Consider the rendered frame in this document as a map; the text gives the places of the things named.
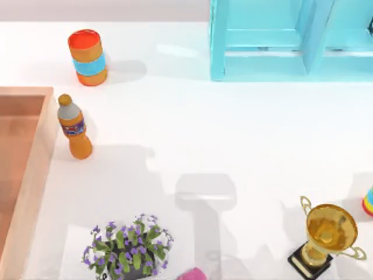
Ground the purple flower plant pot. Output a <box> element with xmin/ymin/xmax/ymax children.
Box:
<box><xmin>82</xmin><ymin>213</ymin><xmax>175</xmax><ymax>280</ymax></box>

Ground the stack of coloured rings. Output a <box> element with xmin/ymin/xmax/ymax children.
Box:
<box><xmin>361</xmin><ymin>186</ymin><xmax>373</xmax><ymax>218</ymax></box>

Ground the orange can with blue band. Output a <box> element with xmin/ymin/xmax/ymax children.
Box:
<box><xmin>67</xmin><ymin>28</ymin><xmax>108</xmax><ymax>88</ymax></box>

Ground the shallow salmon-coloured box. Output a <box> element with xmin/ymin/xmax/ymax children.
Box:
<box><xmin>0</xmin><ymin>86</ymin><xmax>58</xmax><ymax>272</ymax></box>

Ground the pink object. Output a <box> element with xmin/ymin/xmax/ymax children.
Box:
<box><xmin>176</xmin><ymin>267</ymin><xmax>209</xmax><ymax>280</ymax></box>

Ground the gold trophy on black base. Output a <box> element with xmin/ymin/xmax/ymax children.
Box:
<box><xmin>287</xmin><ymin>195</ymin><xmax>368</xmax><ymax>278</ymax></box>

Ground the orange soda bottle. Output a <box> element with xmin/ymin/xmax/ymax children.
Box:
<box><xmin>57</xmin><ymin>93</ymin><xmax>94</xmax><ymax>160</ymax></box>

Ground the light blue rack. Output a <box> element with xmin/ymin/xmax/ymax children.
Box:
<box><xmin>208</xmin><ymin>0</ymin><xmax>373</xmax><ymax>83</ymax></box>

